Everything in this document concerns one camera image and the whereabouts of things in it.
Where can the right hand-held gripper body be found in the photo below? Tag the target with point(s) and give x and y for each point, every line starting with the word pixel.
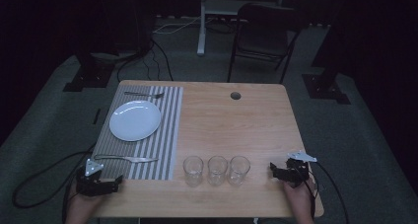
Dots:
pixel 297 171

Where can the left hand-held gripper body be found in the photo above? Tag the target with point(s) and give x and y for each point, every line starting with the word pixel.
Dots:
pixel 93 184

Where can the person's left hand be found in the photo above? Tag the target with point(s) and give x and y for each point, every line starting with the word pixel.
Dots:
pixel 82 200

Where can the person's right hand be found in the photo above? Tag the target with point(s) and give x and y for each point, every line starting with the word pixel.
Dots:
pixel 300 197

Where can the silver fork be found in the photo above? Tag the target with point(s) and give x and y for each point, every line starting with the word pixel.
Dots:
pixel 128 158
pixel 144 94

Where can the clear drinking glass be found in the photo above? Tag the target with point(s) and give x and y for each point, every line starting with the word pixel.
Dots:
pixel 193 171
pixel 239 170
pixel 217 170

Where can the white plate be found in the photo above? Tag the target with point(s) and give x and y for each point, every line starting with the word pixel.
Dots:
pixel 135 120

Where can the small black floor object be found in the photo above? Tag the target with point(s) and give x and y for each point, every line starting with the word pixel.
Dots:
pixel 96 116

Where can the grey striped placemat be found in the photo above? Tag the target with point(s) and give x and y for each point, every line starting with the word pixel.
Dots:
pixel 161 118

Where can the black stand base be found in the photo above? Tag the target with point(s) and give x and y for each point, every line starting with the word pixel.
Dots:
pixel 88 76
pixel 323 87

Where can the black folding chair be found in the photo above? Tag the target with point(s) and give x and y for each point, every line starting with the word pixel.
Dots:
pixel 263 36

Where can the white desk frame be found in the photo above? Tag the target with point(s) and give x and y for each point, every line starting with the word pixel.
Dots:
pixel 202 26

